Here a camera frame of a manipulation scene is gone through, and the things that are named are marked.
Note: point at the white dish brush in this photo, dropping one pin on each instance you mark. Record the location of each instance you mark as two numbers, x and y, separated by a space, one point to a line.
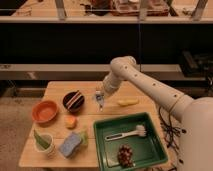
140 131

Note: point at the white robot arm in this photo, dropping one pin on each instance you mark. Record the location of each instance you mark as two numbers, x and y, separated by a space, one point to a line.
195 115

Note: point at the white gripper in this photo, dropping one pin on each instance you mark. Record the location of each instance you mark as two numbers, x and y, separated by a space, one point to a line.
99 91

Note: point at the black box on shelf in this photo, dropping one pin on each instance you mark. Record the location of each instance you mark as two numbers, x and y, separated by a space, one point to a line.
196 65

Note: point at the dark striped bowl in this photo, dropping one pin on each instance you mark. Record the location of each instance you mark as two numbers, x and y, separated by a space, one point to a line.
73 101

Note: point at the brown pine cone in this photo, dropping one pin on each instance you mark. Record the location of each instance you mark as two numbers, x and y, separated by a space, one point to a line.
124 156

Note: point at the red bowl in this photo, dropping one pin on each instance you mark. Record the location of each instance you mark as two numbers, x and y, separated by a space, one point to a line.
44 111

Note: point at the blue green sponge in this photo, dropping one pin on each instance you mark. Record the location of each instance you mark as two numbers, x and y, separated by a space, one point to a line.
73 143

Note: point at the white cup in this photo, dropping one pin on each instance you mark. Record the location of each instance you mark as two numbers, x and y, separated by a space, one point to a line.
46 152

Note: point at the light blue towel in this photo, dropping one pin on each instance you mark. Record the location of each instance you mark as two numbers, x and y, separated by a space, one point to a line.
100 101

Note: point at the green leaf toy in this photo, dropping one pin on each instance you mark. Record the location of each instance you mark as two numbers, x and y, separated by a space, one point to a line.
42 142

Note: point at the yellow banana toy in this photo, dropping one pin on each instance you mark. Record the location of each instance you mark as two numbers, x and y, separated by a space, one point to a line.
127 102

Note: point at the wooden table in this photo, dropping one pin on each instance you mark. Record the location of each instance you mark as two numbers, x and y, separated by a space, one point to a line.
87 158

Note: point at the orange fruit toy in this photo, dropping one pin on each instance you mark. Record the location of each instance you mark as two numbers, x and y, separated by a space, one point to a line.
70 121

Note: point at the green plastic tray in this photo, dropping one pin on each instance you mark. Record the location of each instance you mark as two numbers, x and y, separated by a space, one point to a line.
147 151

